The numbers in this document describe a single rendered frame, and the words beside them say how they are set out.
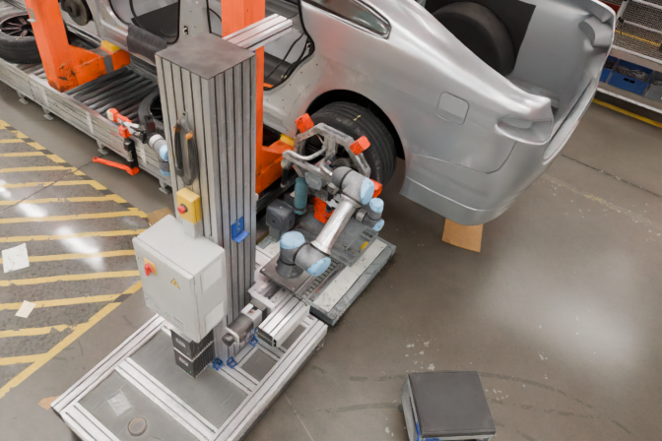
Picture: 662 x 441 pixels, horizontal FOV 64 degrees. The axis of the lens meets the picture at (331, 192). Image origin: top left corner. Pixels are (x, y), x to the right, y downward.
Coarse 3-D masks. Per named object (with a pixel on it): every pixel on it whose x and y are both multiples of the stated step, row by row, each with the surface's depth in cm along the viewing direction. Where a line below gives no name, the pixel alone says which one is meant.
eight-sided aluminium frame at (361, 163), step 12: (312, 132) 321; (324, 132) 315; (336, 132) 316; (300, 144) 339; (348, 144) 309; (360, 156) 314; (300, 168) 347; (360, 168) 315; (312, 192) 350; (324, 192) 350
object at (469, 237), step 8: (448, 224) 427; (456, 224) 428; (480, 224) 431; (448, 232) 420; (456, 232) 421; (464, 232) 422; (472, 232) 423; (480, 232) 424; (448, 240) 413; (456, 240) 414; (464, 240) 415; (472, 240) 417; (480, 240) 418; (464, 248) 409; (472, 248) 410; (480, 248) 410
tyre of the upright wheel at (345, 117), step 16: (320, 112) 326; (336, 112) 321; (352, 112) 322; (368, 112) 325; (336, 128) 320; (352, 128) 313; (368, 128) 318; (384, 128) 325; (384, 144) 322; (368, 160) 318; (384, 160) 321; (384, 176) 327
